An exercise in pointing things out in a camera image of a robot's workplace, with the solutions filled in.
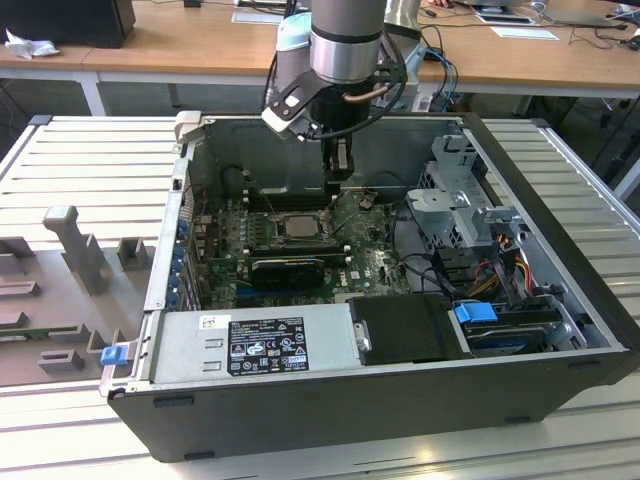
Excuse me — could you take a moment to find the silver CPU socket cover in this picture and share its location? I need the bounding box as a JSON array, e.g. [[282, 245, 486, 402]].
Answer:
[[322, 188, 364, 240]]

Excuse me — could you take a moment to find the silver CPU with green edge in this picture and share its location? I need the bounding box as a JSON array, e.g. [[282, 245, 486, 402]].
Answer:
[[277, 215, 324, 239]]

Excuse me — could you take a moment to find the black RAM slot bank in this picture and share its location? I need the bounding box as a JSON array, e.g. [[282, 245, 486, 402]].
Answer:
[[247, 238, 352, 267], [246, 188, 337, 212]]

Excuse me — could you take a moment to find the CPU socket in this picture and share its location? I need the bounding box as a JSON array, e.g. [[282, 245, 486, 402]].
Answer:
[[267, 209, 335, 247]]

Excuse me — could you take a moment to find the pale blue teach pendant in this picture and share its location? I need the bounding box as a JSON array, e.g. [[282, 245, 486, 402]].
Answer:
[[382, 23, 430, 109]]

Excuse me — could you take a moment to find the white paper sheet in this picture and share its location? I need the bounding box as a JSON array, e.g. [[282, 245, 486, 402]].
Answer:
[[490, 25, 560, 42], [231, 11, 284, 26]]

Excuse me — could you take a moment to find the green motherboard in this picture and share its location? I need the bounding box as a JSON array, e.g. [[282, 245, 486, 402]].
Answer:
[[192, 187, 416, 311]]

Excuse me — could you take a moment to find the silver metal drive cage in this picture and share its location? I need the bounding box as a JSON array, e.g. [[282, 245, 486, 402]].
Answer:
[[404, 133, 531, 251]]

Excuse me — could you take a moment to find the grey plastic case latch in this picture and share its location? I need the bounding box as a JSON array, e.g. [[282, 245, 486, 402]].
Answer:
[[173, 110, 202, 146]]

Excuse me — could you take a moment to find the wooden desk with white legs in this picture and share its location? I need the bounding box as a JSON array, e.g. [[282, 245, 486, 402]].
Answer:
[[0, 0, 640, 119]]

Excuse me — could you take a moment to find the black plastic shroud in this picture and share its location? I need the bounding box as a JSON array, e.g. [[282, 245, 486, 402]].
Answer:
[[347, 293, 475, 367]]

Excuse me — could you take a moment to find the hard disk in blue carrier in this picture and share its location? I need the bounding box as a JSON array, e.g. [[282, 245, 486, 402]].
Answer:
[[452, 299, 564, 357]]

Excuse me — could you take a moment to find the silver power supply with label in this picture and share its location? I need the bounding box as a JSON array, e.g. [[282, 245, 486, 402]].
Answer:
[[144, 304, 361, 384]]

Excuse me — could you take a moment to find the black computer box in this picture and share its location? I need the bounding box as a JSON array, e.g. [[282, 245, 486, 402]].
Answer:
[[0, 0, 137, 50]]

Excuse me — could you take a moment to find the black open PC case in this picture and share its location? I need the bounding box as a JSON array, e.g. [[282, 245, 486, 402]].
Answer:
[[97, 110, 640, 464]]

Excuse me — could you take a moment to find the crumpled white paper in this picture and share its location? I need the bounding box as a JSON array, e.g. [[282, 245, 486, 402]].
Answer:
[[3, 27, 62, 62]]

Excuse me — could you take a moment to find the grey parts rack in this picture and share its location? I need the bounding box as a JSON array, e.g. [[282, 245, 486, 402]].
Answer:
[[0, 204, 156, 389]]

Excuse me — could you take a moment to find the blue plastic case latch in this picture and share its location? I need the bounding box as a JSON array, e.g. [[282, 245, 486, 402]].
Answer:
[[99, 346, 126, 369]]

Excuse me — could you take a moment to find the green RAM stick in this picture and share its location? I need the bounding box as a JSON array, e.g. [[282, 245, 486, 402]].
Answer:
[[0, 327, 84, 346]]

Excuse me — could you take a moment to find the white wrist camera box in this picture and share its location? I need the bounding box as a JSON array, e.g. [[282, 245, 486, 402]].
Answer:
[[260, 69, 334, 142]]

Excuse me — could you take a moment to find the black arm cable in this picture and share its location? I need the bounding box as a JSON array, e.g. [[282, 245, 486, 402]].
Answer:
[[307, 29, 409, 141]]

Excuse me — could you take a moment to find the blue cable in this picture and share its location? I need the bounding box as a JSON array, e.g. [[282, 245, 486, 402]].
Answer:
[[437, 48, 461, 114]]

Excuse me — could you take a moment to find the thin red wire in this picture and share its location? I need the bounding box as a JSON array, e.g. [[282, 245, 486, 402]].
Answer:
[[198, 185, 214, 224]]

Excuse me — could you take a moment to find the black drive cable bundle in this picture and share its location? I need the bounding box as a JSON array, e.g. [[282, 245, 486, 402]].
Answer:
[[387, 199, 474, 301]]

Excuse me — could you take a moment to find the multicolour power wire bundle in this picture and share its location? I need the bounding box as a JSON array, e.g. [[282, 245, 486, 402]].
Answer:
[[467, 234, 534, 301]]

